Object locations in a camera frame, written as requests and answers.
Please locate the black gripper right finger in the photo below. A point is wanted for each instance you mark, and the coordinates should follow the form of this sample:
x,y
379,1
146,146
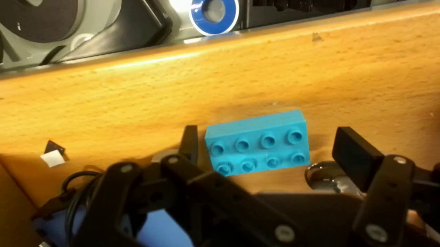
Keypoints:
x,y
358,155

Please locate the blue lego brick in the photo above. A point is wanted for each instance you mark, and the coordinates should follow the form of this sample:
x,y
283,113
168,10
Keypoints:
x,y
256,141

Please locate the blue tape roll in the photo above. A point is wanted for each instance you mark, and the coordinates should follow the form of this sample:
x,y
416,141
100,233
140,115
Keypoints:
x,y
200,21

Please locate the blue and black device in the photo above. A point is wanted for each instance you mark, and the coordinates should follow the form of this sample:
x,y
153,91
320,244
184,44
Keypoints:
x,y
160,231

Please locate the shiny dark metal cylinder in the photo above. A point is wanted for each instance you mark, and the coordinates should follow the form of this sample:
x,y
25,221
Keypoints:
x,y
324,176

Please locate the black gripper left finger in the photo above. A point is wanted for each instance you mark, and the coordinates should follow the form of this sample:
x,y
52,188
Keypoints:
x,y
207,187

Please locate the black disc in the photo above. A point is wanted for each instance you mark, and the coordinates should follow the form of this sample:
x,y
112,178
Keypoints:
x,y
42,18

